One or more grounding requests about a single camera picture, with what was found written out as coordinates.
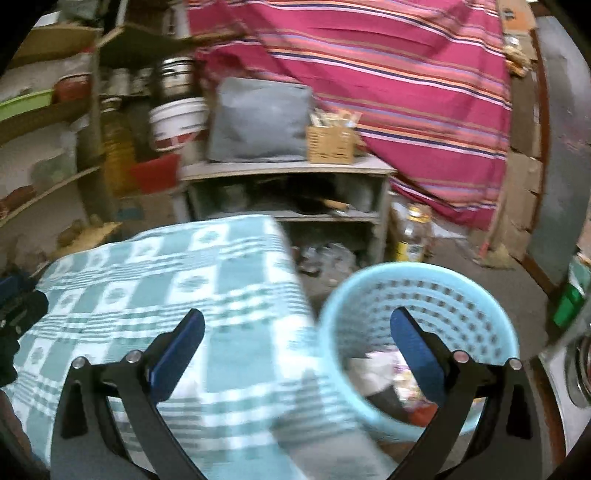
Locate small steel pot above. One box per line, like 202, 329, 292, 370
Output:
222, 182, 252, 210

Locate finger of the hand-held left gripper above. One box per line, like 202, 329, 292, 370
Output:
0, 272, 34, 301
0, 290, 49, 334

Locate yellow oil jug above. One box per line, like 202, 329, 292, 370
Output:
100, 99, 139, 197

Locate small red basket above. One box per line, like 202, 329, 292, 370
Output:
54, 74, 90, 102

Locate red net bag of sweet potatoes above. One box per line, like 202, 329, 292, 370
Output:
0, 185, 42, 217

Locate clear oil bottle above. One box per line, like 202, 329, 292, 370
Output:
392, 204, 435, 263

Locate cardboard box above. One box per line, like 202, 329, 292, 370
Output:
115, 191, 178, 232

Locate large steel pot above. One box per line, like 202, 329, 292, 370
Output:
159, 56, 197, 100

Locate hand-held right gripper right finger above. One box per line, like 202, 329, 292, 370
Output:
385, 307, 548, 480

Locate steel bowl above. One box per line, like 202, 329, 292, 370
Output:
566, 332, 591, 409

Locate light blue plastic basket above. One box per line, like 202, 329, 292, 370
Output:
318, 262, 520, 437

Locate grey fabric bag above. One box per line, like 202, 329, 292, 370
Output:
208, 78, 315, 163

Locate pan with wooden handle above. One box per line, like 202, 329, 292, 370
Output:
295, 194, 352, 217

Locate crumpled clear plastic bags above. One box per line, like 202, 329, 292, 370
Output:
295, 242, 358, 278

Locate green plastic bag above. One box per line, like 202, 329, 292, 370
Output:
551, 258, 591, 328

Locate wooden utensil holder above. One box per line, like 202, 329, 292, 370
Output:
306, 126, 356, 164

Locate low wooden cabinet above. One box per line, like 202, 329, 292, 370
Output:
179, 154, 398, 266

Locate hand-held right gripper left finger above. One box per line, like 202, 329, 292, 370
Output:
50, 308, 213, 480

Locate broom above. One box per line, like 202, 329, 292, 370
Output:
480, 203, 515, 269

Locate green plastic tray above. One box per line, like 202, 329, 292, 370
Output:
0, 89, 55, 121

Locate white plastic bucket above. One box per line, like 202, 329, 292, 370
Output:
148, 97, 209, 153

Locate wooden shelf unit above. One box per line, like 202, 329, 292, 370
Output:
0, 23, 121, 278

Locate red plastic basket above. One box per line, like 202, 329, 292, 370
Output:
128, 154, 182, 195

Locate cardboard sheets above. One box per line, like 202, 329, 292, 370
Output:
501, 78, 546, 259

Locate row of plastic jars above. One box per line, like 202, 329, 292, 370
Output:
99, 67, 153, 95

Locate hanging yellow bundle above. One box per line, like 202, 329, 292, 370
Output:
503, 44, 529, 77

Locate grey metal door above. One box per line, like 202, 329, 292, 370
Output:
526, 16, 591, 296

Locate yellow egg tray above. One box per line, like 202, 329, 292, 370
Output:
48, 220, 123, 259

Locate red striped cloth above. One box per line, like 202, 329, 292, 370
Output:
187, 0, 513, 232

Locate green checkered tablecloth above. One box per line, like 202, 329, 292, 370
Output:
0, 216, 384, 480

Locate orange wrapper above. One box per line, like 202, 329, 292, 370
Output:
406, 401, 439, 428

